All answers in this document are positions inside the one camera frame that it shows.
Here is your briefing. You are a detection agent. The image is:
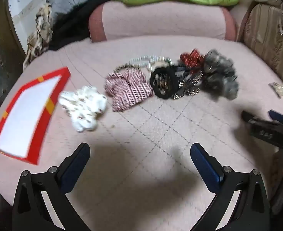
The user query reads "striped beige cushion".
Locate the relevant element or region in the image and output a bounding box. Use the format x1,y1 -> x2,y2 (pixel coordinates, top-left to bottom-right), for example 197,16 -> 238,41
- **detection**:
237,1 -> 283,82

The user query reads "red tray with white base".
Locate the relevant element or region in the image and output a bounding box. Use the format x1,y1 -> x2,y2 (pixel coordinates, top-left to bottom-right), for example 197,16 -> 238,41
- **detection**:
0,67 -> 72,166

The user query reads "pink quilted bed cover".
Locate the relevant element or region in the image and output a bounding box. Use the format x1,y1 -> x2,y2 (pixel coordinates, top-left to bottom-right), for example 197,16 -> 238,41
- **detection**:
0,36 -> 283,231

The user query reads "black sequined scrunchie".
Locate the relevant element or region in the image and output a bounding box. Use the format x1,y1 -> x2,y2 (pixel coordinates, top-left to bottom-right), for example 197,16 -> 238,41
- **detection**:
150,66 -> 180,99

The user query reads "pale bead bracelet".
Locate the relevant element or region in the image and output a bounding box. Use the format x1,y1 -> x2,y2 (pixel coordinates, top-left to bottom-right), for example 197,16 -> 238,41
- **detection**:
149,56 -> 174,72

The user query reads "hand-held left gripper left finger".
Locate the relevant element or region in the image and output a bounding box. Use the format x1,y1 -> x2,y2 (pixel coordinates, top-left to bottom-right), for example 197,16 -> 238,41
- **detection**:
13,142 -> 91,231

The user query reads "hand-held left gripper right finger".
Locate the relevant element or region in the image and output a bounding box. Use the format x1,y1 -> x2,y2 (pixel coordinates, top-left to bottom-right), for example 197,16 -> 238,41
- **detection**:
190,142 -> 270,231

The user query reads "red white striped scrunchie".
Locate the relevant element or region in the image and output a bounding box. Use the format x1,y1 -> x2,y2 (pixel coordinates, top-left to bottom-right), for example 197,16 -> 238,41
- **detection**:
104,68 -> 155,112

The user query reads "brown white patterned cloth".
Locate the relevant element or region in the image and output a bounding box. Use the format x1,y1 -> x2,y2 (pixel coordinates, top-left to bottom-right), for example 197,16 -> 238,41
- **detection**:
23,2 -> 54,71

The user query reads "white floral scrunchie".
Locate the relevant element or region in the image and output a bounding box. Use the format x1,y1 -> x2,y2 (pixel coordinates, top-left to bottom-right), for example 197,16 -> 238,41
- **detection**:
59,85 -> 108,133

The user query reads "pink bolster pillow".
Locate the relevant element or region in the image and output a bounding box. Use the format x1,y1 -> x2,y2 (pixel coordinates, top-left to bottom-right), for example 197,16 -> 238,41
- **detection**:
88,1 -> 237,42

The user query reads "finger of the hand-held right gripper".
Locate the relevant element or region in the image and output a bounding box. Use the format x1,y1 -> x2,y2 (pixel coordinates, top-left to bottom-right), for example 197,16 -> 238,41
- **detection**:
268,110 -> 283,125
242,110 -> 283,148

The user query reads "black cloth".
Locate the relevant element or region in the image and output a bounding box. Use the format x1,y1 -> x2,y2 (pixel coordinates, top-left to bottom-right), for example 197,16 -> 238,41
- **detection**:
49,0 -> 110,51

